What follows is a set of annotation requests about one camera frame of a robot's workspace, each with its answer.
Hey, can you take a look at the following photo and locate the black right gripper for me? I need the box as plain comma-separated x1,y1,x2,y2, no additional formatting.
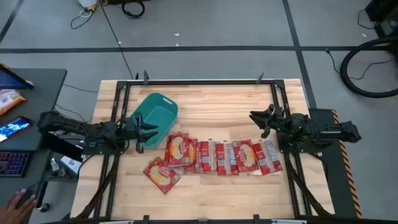
249,104,287,139

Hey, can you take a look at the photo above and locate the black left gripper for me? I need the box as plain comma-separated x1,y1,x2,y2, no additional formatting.
123,112,159,154

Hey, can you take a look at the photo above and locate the teal plastic basket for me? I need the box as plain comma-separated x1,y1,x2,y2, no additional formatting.
123,92,179,149

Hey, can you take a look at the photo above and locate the small white box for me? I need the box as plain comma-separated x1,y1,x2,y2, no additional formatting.
60,155,82,175

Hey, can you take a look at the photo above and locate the black floor plate hazard stripe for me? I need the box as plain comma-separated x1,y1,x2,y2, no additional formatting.
307,108,364,218

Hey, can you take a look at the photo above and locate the black desk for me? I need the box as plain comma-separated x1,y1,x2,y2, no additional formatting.
0,68,68,224

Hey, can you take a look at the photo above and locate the smartphone with lit screen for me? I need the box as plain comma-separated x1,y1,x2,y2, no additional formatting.
0,116,33,143

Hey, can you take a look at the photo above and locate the black backlit keyboard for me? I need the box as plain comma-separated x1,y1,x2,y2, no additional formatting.
0,150,32,178

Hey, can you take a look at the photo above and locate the orange snack bag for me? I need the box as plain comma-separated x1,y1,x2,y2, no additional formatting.
0,89,27,116

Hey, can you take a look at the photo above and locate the white round container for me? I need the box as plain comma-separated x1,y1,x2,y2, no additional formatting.
77,0,98,9

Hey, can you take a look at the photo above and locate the tilted computer screen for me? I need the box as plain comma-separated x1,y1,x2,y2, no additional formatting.
0,63,34,90

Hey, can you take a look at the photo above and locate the person's hand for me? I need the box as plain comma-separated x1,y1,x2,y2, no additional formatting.
0,189,38,224

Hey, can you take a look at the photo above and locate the black equipment case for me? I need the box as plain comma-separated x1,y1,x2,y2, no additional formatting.
365,0,398,38

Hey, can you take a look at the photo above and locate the black metal table frame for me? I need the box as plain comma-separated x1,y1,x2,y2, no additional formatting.
74,70,332,224

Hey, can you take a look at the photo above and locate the thin black desk cable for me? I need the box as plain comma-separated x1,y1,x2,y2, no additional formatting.
63,83,99,94

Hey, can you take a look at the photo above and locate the thin black wavy cable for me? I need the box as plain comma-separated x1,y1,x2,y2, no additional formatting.
325,48,394,81

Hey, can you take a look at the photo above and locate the thick black hose ring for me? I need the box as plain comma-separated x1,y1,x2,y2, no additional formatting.
340,36,398,99

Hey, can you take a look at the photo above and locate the long thin black floor cable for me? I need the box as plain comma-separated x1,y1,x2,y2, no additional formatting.
98,0,134,80

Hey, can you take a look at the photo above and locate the coiled black cable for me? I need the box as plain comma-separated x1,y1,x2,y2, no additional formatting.
121,0,146,19

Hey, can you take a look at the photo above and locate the looped white and black cable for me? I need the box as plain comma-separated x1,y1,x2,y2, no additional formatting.
70,9,94,30

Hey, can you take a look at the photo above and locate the thin black cable loop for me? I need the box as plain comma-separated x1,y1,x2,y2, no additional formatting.
356,8,379,30

